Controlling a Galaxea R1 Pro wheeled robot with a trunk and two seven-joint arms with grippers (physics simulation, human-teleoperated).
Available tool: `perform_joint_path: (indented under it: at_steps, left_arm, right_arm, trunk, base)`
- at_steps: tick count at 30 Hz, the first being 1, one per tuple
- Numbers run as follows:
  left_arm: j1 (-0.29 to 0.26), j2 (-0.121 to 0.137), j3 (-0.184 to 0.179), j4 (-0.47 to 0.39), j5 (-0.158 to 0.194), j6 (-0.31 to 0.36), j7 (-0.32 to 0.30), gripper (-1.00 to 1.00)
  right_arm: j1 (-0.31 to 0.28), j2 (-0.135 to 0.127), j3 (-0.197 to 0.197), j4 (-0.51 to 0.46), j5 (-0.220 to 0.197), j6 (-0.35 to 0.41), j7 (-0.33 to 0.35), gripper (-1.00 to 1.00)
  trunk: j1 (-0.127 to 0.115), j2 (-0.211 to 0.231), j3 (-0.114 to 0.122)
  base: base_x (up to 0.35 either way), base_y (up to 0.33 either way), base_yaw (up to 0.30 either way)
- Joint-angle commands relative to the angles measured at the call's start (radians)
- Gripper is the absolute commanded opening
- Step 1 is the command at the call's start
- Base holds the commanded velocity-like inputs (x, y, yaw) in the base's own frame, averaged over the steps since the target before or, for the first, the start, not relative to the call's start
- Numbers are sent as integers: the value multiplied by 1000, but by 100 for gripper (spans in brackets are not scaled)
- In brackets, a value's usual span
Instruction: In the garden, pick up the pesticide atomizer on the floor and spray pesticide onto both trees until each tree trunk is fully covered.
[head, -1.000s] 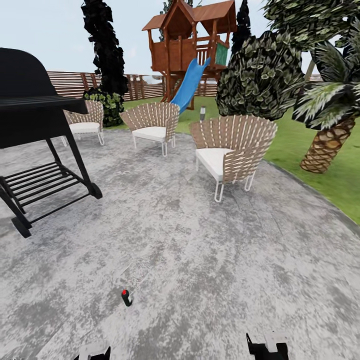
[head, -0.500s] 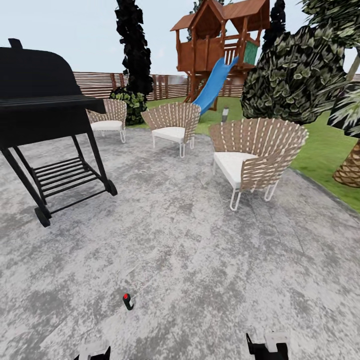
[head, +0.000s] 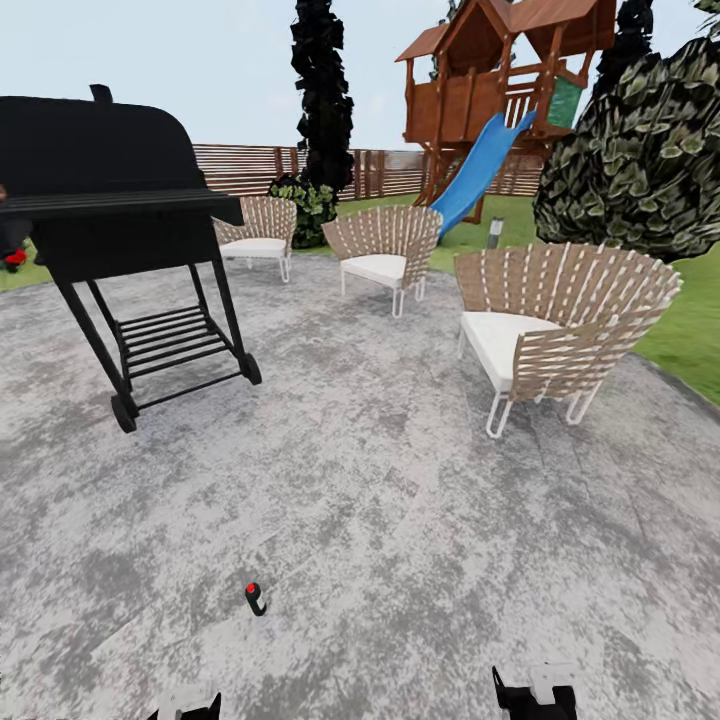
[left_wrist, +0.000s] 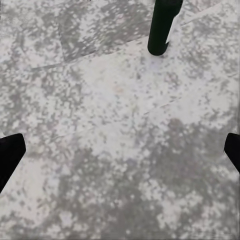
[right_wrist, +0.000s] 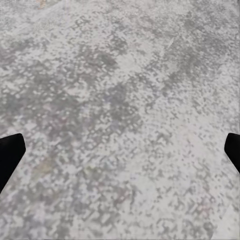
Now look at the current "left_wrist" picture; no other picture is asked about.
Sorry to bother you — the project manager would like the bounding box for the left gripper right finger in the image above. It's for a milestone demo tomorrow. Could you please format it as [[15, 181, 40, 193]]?
[[224, 132, 240, 173]]

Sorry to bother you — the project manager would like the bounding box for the pesticide atomizer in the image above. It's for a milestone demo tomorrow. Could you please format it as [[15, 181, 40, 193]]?
[[147, 0, 184, 57]]

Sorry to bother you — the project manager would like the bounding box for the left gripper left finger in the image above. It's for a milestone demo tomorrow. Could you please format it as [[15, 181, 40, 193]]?
[[0, 133, 26, 193]]

